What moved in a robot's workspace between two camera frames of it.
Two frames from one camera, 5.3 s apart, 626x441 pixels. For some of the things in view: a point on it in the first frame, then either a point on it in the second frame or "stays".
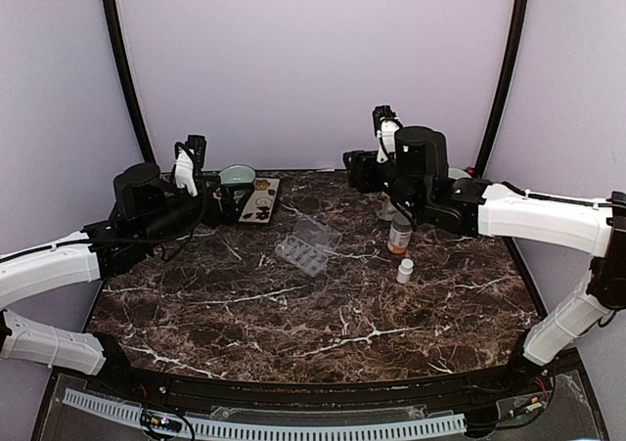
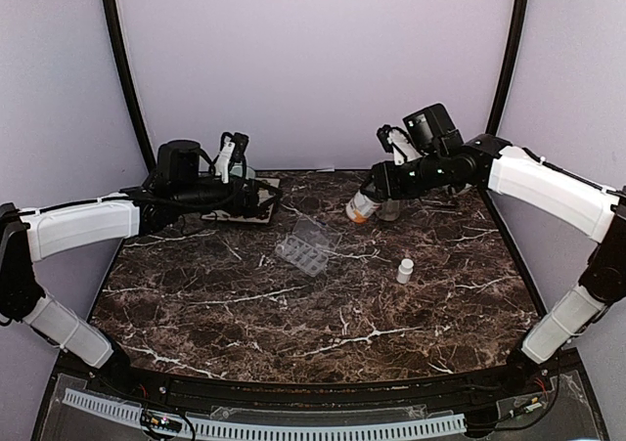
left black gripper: x=229 y=214 to x=249 y=208
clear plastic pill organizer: x=308 y=245 stays
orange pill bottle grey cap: x=400 y=235 to x=360 y=207
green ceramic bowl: x=238 y=174 stays
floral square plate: x=259 y=205 stays
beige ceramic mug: x=384 y=209 stays
